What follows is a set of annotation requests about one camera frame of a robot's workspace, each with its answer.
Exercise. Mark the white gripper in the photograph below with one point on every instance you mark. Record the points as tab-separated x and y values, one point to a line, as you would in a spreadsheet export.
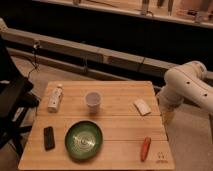
168	115

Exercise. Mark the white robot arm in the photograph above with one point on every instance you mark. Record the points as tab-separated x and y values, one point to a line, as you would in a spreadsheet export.
184	82

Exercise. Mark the green ceramic bowl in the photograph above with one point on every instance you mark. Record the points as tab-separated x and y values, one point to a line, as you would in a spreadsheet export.
83	140

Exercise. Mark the white rectangular block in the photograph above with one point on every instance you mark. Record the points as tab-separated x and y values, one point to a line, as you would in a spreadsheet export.
142	107

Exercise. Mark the orange carrot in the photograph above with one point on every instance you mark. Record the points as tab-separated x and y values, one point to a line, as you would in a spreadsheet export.
145	148

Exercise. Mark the white plastic bottle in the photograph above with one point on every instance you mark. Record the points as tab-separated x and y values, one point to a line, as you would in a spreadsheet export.
55	99

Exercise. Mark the black remote control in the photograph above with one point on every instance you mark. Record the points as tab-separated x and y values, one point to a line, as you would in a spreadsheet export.
49	141

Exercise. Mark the black chair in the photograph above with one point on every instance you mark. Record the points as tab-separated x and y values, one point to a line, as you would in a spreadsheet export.
15	100

